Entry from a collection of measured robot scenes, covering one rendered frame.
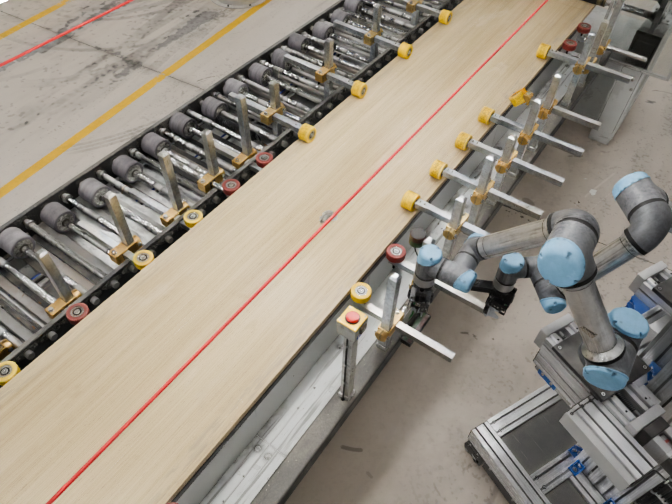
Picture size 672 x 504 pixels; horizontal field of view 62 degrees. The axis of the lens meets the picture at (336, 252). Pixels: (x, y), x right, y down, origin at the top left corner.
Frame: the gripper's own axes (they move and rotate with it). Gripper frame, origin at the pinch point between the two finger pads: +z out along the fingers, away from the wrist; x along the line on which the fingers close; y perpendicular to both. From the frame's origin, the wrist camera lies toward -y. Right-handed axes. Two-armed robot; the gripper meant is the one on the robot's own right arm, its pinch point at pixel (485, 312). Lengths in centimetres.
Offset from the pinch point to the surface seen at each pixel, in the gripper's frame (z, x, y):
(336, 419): 12, -65, -25
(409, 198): -15, 23, -50
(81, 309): -8, -93, -122
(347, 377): -5, -57, -27
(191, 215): -9, -35, -122
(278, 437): 20, -81, -40
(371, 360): 12.3, -37.6, -28.0
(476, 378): 83, 21, 5
